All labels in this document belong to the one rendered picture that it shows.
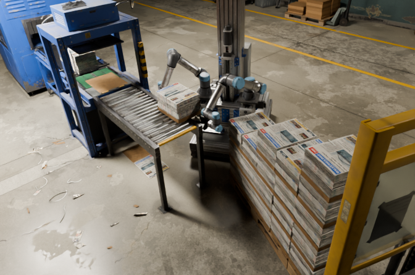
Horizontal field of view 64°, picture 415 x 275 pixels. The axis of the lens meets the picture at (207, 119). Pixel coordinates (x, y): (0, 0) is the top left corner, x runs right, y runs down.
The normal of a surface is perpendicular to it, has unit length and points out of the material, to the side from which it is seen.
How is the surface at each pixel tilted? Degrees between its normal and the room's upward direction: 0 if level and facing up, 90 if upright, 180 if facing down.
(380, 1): 90
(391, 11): 90
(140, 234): 0
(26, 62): 90
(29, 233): 0
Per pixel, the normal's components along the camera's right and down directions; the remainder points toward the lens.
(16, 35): 0.64, 0.39
